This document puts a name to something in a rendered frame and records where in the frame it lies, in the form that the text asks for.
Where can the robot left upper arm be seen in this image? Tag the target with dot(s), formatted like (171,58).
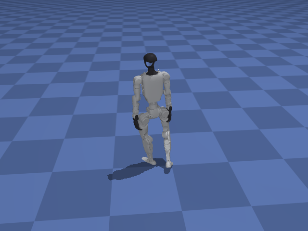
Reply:
(137,88)

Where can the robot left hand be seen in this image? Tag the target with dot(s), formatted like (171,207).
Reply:
(136,122)

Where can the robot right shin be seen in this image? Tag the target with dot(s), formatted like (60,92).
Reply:
(167,146)

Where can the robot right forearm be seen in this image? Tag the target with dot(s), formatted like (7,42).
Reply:
(168,101)

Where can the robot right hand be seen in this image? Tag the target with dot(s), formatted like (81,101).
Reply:
(169,116)

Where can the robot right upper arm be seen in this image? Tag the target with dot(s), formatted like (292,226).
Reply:
(166,83)

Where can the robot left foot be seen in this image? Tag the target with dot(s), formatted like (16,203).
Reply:
(146,160)

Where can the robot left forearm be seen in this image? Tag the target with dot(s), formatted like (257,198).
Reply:
(135,107)

